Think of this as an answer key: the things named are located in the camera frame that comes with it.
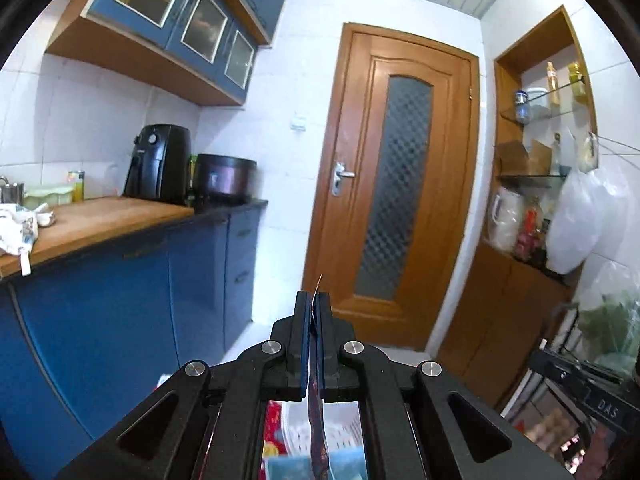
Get wooden door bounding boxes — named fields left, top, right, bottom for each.
left=302, top=22, right=481, bottom=353

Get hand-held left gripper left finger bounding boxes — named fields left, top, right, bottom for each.
left=55, top=291, right=316, bottom=480

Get white plastic basket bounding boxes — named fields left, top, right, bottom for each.
left=280, top=402, right=362, bottom=456

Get white plastic bag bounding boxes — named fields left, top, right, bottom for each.
left=545, top=130, right=631, bottom=276

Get gold bottle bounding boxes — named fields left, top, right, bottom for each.
left=546, top=61, right=560, bottom=113

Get metal door handle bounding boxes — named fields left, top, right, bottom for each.
left=331, top=161, right=356, bottom=197

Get blue base cabinet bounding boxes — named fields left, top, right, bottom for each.
left=0, top=199, right=269, bottom=461

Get blue wall cabinet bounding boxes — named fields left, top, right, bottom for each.
left=45, top=0, right=291, bottom=107

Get cardboard box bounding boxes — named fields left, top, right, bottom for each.
left=497, top=140, right=551, bottom=176

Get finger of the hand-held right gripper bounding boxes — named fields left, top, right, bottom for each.
left=530, top=350, right=626, bottom=387

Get black air fryer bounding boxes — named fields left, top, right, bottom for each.
left=122, top=124, right=192, bottom=206

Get wooden shelf cabinet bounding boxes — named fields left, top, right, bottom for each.
left=437, top=4, right=601, bottom=411

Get dark rice cooker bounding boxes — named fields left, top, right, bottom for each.
left=194, top=154, right=258, bottom=206

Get white jar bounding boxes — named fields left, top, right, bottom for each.
left=525, top=87, right=551, bottom=121

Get tray of eggs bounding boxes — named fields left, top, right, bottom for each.
left=520, top=407, right=588, bottom=466

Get red floral cloth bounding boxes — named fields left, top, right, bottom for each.
left=262, top=400, right=287, bottom=461

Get pale food packet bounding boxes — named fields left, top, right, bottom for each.
left=577, top=132, right=599, bottom=171

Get white kettle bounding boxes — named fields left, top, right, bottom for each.
left=487, top=187, right=526, bottom=253

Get white printed cloth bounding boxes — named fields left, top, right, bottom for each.
left=0, top=204, right=40, bottom=277

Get small dark bottle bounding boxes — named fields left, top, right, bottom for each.
left=187, top=155, right=199, bottom=207

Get plastic bag of greens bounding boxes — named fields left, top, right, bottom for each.
left=575, top=260, right=640, bottom=376

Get red bottle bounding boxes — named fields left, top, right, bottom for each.
left=515, top=197, right=546, bottom=266

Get yellow oil bottle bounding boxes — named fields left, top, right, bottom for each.
left=567, top=62, right=586, bottom=106

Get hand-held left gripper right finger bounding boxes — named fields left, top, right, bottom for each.
left=317, top=291, right=576, bottom=480

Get green plastic container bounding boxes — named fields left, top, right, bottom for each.
left=24, top=185, right=76, bottom=211

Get metal cup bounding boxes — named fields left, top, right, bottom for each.
left=0, top=176, right=26, bottom=207

